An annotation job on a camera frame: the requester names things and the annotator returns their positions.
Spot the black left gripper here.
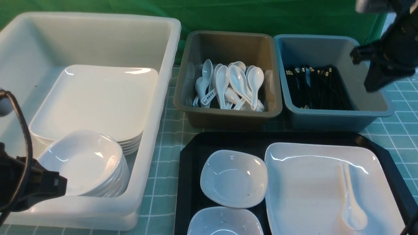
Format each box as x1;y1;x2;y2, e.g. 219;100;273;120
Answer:
0;142;68;212

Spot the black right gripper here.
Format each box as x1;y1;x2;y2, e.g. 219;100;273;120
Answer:
350;0;417;93

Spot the white square rice plate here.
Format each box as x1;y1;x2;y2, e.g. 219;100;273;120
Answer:
265;142;405;235

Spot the white ceramic soup spoon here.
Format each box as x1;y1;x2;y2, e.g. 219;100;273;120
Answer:
341;163;368;231

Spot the white bowl tray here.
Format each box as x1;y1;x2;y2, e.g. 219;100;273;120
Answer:
187;206;264;235
200;149;268;209

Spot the stack of white bowls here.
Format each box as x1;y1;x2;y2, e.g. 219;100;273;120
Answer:
38;130;130;198

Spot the pile of black chopsticks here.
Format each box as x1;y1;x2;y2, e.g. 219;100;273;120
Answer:
285;65;355;111

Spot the blue-grey plastic bin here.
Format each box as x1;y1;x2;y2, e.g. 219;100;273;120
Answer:
274;34;395;132

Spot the green checkered table mat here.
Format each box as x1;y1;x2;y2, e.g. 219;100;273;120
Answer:
1;66;417;235

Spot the green cloth backdrop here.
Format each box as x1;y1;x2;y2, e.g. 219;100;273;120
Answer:
0;0;387;63

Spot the stack of white square plates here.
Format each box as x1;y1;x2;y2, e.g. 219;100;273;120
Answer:
29;65;159;155

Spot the brown plastic bin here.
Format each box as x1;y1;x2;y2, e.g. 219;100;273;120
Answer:
173;31;283;131

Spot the large white plastic tub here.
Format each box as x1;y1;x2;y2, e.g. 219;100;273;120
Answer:
1;12;182;231

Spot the pile of white spoons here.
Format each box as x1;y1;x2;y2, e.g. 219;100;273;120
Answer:
186;59;267;112

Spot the black serving tray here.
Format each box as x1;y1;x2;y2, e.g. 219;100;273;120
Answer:
174;132;417;235

